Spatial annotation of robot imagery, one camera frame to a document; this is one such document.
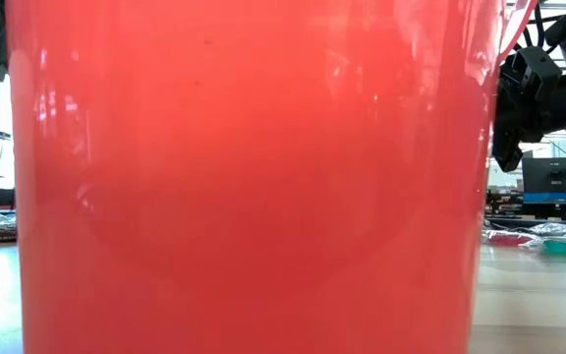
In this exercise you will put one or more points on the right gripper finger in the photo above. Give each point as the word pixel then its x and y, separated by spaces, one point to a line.
pixel 508 152

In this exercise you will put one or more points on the red wrapped hard candy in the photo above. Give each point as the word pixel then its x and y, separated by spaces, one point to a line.
pixel 509 238

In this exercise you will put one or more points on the black monitor with blue strip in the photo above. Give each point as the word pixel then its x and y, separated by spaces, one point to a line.
pixel 553 177

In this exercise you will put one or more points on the dark workbench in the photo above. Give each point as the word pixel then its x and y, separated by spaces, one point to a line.
pixel 548 211

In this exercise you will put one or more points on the orange plastic bucket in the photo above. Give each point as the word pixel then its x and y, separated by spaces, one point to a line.
pixel 263 172

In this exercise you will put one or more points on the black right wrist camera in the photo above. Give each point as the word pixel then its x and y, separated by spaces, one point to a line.
pixel 533 71

